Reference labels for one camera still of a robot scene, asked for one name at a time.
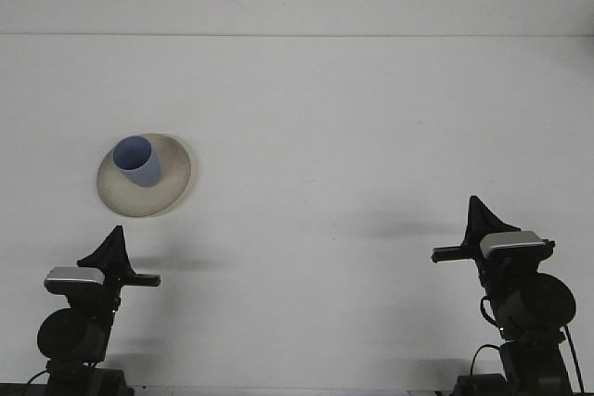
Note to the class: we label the pale blue cup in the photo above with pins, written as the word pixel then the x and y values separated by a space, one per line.
pixel 139 169

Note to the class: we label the pale round plate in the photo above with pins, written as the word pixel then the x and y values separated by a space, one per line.
pixel 171 182

